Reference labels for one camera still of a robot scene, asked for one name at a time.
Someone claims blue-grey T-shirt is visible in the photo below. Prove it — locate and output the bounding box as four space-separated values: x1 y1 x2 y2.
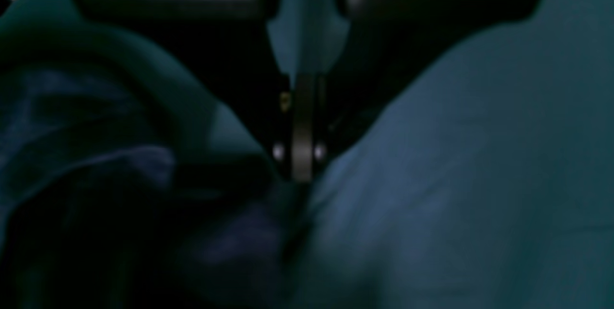
1 63 287 309

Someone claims teal table cloth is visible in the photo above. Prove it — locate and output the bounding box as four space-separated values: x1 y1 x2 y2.
1 0 613 309

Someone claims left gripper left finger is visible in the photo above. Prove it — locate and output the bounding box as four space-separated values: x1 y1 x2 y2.
74 0 291 178

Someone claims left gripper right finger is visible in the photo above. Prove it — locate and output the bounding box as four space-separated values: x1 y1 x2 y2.
303 0 539 182

